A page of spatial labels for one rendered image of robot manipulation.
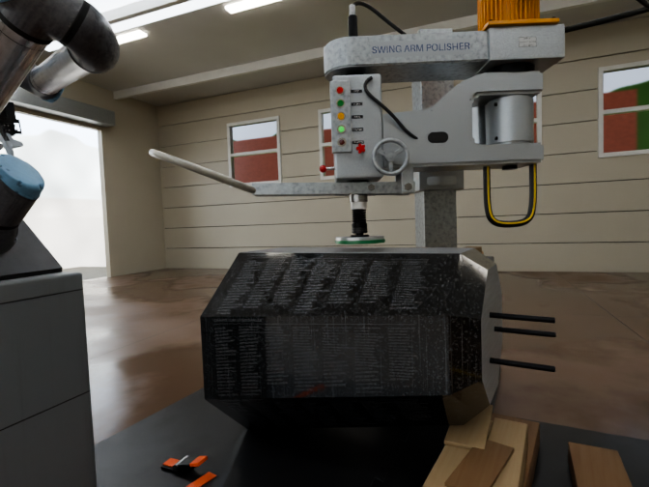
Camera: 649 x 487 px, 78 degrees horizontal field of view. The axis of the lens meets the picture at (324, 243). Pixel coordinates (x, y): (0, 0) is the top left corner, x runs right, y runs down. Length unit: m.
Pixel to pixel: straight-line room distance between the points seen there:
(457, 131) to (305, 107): 7.20
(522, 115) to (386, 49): 0.61
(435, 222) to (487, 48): 0.95
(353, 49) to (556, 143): 6.44
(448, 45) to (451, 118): 0.28
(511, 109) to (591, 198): 6.16
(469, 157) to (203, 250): 8.68
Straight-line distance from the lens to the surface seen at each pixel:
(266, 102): 9.30
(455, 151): 1.76
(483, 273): 1.47
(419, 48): 1.82
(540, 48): 1.96
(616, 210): 8.05
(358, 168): 1.66
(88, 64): 1.23
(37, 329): 1.57
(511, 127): 1.87
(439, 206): 2.38
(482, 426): 1.69
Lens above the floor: 0.99
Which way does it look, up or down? 3 degrees down
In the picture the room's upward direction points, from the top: 2 degrees counter-clockwise
